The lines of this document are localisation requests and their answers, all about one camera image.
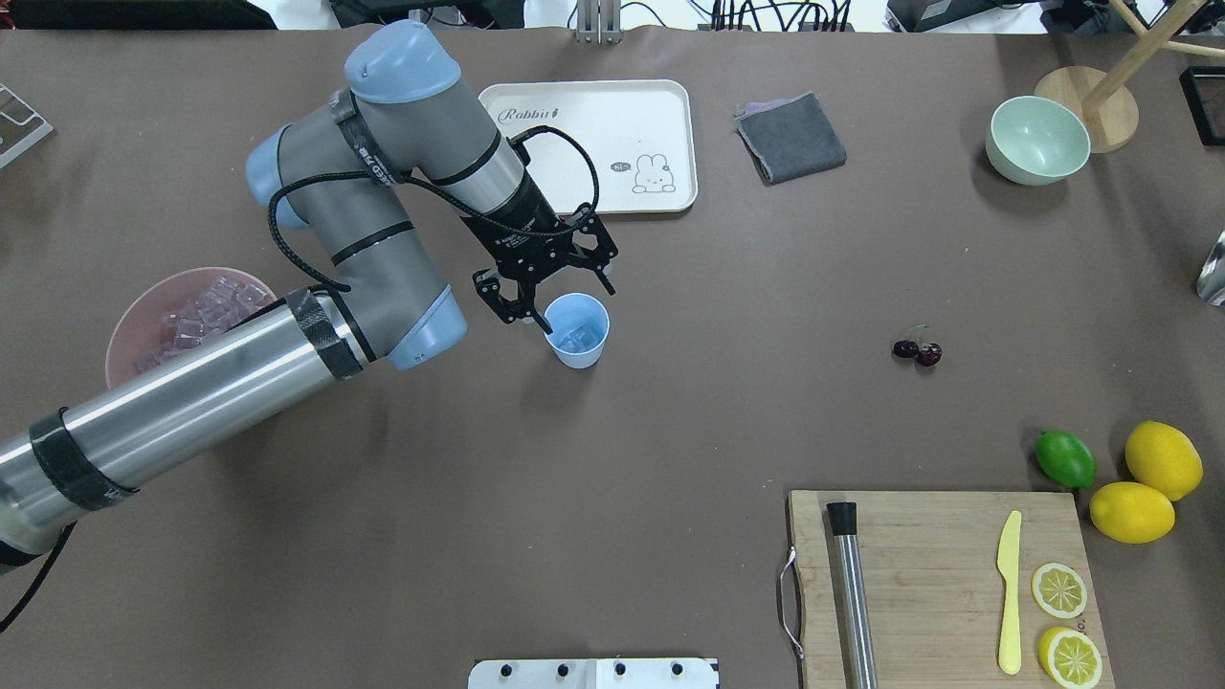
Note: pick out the lemon half lower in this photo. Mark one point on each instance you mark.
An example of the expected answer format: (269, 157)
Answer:
(1070, 658)

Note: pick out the mint green bowl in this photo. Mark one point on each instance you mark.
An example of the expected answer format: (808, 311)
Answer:
(1036, 141)

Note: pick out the aluminium frame post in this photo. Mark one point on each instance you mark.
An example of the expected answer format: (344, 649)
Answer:
(598, 22)

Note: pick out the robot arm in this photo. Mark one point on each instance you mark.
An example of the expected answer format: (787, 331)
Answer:
(328, 183)

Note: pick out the grey folded cloth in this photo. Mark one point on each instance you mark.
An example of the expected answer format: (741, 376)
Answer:
(790, 137)

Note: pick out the pair of dark cherries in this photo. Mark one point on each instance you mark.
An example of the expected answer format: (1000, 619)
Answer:
(914, 345)

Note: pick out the bamboo cutting board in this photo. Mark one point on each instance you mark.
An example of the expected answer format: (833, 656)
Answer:
(933, 591)

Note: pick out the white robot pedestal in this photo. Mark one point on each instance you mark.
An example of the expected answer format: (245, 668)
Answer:
(606, 672)

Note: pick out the yellow lemon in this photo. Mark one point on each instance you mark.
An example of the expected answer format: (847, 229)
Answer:
(1131, 513)
(1163, 458)

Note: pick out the clear ice cube in cup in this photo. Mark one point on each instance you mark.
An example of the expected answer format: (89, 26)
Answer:
(580, 339)

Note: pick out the lemon half upper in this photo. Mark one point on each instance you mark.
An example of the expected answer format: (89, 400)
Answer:
(1059, 591)

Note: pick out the metal ice scoop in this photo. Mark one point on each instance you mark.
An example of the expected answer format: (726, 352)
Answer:
(1210, 283)

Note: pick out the yellow plastic knife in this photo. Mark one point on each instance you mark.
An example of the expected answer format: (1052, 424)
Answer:
(1009, 647)

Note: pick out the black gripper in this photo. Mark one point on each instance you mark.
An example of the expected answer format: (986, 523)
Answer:
(509, 233)

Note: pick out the pink bowl of ice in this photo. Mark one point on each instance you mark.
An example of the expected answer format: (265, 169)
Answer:
(178, 315)

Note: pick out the green lime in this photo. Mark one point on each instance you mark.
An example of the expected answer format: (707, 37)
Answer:
(1066, 459)

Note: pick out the cream rabbit serving tray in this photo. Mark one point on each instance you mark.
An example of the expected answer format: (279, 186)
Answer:
(638, 133)

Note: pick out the lemon half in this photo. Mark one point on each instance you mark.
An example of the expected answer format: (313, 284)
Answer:
(1059, 591)
(1070, 658)

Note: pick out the wooden cup stand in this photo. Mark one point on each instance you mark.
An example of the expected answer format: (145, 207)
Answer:
(1100, 100)

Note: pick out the steel muddler black tip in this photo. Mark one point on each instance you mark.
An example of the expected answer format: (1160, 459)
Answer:
(855, 619)

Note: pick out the light blue plastic cup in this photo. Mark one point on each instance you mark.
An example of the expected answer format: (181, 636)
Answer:
(573, 310)

